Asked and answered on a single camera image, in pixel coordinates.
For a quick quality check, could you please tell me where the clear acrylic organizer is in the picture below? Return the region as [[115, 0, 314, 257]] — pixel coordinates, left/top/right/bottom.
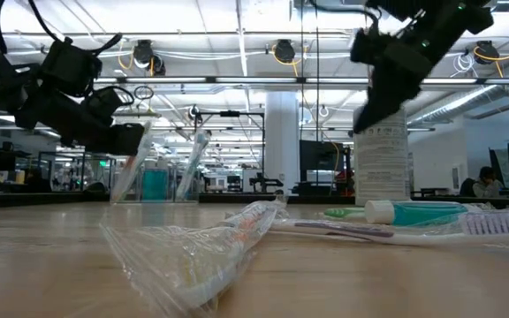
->
[[109, 121, 200, 205]]

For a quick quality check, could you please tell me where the horizontal metal frame rail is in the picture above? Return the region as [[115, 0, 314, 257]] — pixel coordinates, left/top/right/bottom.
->
[[90, 75, 509, 87]]

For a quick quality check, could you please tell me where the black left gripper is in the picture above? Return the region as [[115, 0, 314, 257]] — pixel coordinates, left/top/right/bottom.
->
[[15, 87, 146, 157]]

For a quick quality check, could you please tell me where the person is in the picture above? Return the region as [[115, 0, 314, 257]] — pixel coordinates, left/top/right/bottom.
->
[[459, 165, 505, 199]]

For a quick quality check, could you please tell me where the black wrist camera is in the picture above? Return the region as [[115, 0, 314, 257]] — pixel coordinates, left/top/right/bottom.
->
[[349, 26, 399, 67], [80, 85, 136, 123]]

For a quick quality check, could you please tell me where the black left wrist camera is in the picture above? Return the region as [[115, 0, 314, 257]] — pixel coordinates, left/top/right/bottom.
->
[[80, 85, 136, 123]]

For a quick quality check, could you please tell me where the black metal frame station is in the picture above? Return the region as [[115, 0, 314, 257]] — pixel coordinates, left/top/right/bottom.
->
[[191, 109, 285, 194]]

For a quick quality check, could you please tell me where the black hanging cable loop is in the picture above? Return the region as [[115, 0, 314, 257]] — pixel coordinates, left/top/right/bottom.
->
[[132, 84, 156, 101]]

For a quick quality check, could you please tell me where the black aluminium table frame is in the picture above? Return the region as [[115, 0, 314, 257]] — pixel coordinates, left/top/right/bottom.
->
[[0, 190, 509, 209]]

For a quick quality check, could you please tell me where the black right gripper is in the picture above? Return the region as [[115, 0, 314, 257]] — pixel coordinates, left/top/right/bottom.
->
[[353, 39, 435, 134]]

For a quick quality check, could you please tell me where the white wipes canister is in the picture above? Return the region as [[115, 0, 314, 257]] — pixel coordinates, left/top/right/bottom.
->
[[353, 105, 411, 207]]

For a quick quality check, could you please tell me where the black ceiling cable reel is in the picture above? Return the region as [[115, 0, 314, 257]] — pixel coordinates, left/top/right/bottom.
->
[[131, 39, 168, 77], [272, 38, 298, 64], [475, 40, 501, 65]]

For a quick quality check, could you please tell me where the yellow cable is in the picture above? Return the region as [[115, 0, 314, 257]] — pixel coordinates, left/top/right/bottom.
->
[[330, 140, 342, 176]]

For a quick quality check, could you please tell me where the black monitor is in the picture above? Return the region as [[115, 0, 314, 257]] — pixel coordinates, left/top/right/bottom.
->
[[299, 140, 346, 187]]

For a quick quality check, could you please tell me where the white structural column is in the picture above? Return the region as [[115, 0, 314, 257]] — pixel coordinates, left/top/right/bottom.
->
[[264, 90, 301, 196]]

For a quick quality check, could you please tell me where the purple and white toothbrush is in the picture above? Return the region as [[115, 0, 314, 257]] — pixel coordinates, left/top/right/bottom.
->
[[270, 208, 509, 247]]

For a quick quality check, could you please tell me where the green and white toothbrush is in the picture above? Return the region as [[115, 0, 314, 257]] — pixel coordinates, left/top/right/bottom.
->
[[175, 132, 208, 201], [323, 207, 368, 221]]

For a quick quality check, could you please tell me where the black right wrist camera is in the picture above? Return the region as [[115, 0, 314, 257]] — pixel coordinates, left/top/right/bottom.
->
[[349, 26, 399, 67]]

